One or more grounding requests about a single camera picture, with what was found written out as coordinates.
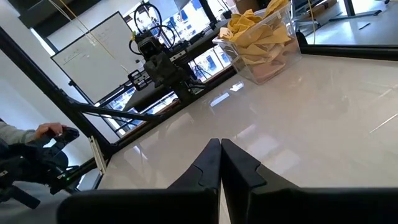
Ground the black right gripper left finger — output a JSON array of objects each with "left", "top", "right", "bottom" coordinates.
[{"left": 57, "top": 138, "right": 222, "bottom": 224}]

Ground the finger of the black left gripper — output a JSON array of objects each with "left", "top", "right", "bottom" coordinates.
[
  {"left": 127, "top": 72, "right": 141, "bottom": 91},
  {"left": 137, "top": 69, "right": 151, "bottom": 88}
]

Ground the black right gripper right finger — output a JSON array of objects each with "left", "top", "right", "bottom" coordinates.
[{"left": 221, "top": 139, "right": 398, "bottom": 224}]

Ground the mustard yellow towel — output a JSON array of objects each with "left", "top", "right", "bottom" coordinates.
[
  {"left": 228, "top": 8, "right": 268, "bottom": 43},
  {"left": 264, "top": 0, "right": 290, "bottom": 15}
]

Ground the pale yellow checked towel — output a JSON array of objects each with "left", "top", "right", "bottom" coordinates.
[{"left": 236, "top": 24, "right": 293, "bottom": 66}]

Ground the peach woven towel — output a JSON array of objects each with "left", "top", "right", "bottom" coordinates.
[{"left": 247, "top": 39, "right": 301, "bottom": 84}]

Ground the white whiteboard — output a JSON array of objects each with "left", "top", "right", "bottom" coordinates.
[{"left": 50, "top": 11, "right": 147, "bottom": 105}]

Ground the person's hand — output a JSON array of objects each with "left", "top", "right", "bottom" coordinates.
[{"left": 33, "top": 122, "right": 65, "bottom": 140}]

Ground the clear plastic bin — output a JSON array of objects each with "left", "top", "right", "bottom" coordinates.
[{"left": 212, "top": 1, "right": 303, "bottom": 86}]

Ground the cardboard box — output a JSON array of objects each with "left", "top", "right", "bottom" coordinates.
[{"left": 234, "top": 0, "right": 262, "bottom": 14}]

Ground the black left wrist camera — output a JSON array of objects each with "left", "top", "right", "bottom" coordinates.
[{"left": 137, "top": 34, "right": 163, "bottom": 60}]

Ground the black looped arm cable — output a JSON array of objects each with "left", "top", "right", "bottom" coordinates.
[{"left": 129, "top": 1, "right": 177, "bottom": 57}]

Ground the yellow hanging cable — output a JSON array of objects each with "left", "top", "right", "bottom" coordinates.
[
  {"left": 46, "top": 0, "right": 133, "bottom": 74},
  {"left": 307, "top": 0, "right": 317, "bottom": 45}
]

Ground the white bracket strip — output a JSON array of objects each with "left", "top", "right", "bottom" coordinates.
[{"left": 88, "top": 134, "right": 109, "bottom": 175}]

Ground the thick black diagonal frame post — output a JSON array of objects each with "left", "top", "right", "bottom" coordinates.
[{"left": 0, "top": 26, "right": 118, "bottom": 158}]

